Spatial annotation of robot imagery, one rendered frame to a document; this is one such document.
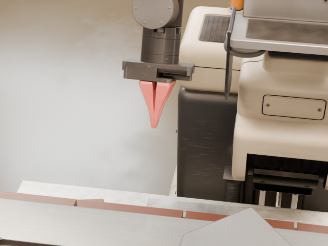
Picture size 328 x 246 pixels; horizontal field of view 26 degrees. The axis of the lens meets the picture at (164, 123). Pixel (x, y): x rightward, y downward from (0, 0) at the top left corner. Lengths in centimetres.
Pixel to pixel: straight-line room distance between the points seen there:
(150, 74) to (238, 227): 28
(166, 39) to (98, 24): 254
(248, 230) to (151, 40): 33
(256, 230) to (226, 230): 5
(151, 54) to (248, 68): 41
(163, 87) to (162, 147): 165
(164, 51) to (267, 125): 44
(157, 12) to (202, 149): 88
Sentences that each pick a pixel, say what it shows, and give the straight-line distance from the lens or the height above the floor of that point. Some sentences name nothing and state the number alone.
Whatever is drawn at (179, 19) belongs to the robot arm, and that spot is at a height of 114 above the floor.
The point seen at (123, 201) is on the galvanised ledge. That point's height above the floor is 68.
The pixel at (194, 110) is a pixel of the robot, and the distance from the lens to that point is 174.
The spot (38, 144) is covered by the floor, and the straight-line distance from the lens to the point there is 274.
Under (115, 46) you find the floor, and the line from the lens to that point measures 336.
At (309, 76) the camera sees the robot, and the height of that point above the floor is 90.
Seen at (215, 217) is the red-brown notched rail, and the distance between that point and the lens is 116.
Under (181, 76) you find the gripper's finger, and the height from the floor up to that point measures 105.
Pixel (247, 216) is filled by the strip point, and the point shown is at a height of 85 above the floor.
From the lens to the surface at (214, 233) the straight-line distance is 110.
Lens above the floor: 161
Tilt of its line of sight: 35 degrees down
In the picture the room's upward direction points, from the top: straight up
